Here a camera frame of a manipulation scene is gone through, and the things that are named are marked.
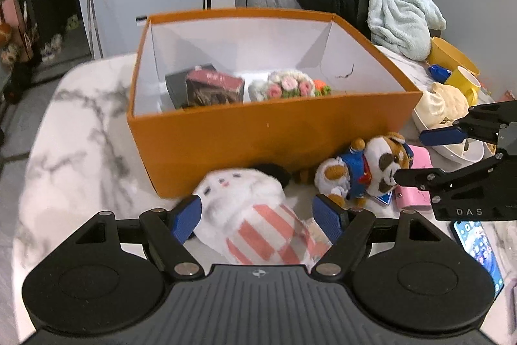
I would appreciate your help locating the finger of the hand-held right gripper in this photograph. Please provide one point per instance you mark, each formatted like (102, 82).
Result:
(416, 177)
(440, 137)

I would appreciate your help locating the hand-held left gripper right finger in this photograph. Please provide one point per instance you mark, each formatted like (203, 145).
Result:
(327, 217)

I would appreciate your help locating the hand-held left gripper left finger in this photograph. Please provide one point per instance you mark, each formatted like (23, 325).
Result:
(188, 219)

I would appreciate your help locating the bear plush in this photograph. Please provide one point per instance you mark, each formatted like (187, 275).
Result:
(379, 159)

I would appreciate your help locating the white plush with striped pants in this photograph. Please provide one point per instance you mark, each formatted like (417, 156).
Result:
(250, 199)

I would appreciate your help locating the large orange cardboard box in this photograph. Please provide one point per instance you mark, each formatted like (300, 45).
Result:
(242, 135)

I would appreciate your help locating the dark grey box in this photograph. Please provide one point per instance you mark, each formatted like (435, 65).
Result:
(175, 86)

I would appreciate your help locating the illustrated purple card box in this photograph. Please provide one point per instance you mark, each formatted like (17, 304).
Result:
(214, 86)

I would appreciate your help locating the crocheted flower bouquet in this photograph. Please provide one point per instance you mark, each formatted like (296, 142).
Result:
(282, 86)

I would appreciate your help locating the white bowl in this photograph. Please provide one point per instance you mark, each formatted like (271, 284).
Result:
(456, 153)

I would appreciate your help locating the pale yellow food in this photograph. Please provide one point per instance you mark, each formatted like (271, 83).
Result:
(440, 102)

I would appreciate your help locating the blue card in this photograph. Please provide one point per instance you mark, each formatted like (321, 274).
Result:
(383, 199)

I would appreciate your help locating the smartphone with lit screen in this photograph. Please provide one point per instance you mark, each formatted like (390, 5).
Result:
(478, 252)

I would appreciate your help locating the yellow mug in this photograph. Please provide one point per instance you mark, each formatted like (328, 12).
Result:
(462, 84)

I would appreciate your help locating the small blue object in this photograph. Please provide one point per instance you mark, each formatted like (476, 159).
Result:
(439, 73)

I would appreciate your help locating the yellow container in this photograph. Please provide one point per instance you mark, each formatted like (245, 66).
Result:
(448, 54)

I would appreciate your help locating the light blue fleece blanket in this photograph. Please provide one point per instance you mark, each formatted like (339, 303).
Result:
(404, 21)

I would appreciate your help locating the black jacket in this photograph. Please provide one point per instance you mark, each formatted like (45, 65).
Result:
(343, 1)

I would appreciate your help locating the pair of white sneakers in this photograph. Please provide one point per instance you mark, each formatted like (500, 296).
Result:
(51, 46)

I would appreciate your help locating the metal crutch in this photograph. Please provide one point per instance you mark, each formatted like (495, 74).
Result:
(93, 13)

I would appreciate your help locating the pair of green slippers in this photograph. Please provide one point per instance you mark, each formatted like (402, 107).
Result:
(72, 23)

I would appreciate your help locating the brown basketball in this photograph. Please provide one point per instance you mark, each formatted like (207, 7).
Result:
(5, 34)

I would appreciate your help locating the pink bag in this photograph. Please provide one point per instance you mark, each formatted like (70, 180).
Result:
(12, 11)

